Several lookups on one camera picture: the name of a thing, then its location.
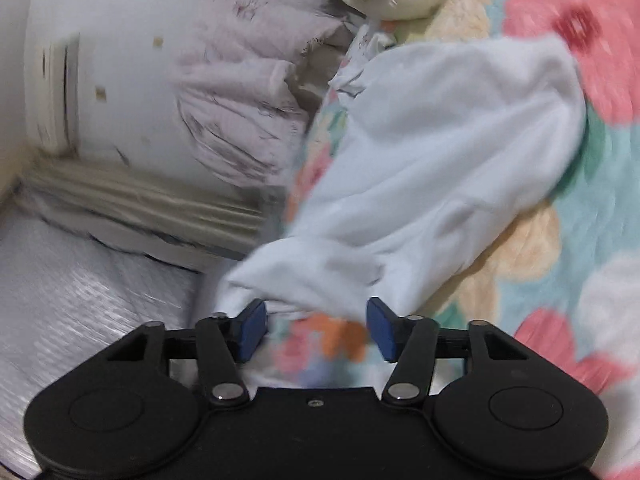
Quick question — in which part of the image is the silver quilted panel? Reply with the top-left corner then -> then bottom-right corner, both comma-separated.
0,210 -> 201,476

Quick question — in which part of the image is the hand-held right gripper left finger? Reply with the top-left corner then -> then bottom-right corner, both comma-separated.
107,298 -> 268,407

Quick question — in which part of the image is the floral bedspread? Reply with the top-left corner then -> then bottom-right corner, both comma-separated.
270,0 -> 640,480

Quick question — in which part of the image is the pink floral quilt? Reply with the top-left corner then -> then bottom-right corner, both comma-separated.
170,0 -> 361,188

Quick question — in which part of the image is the beige curtain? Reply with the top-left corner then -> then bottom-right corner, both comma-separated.
15,157 -> 266,271

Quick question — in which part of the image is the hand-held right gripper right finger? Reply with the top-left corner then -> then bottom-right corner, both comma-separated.
366,297 -> 528,406

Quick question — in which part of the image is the white fleece garment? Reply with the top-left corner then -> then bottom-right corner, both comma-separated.
215,35 -> 588,326

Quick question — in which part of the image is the white wall fixture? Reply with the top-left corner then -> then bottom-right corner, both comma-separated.
25,35 -> 81,156

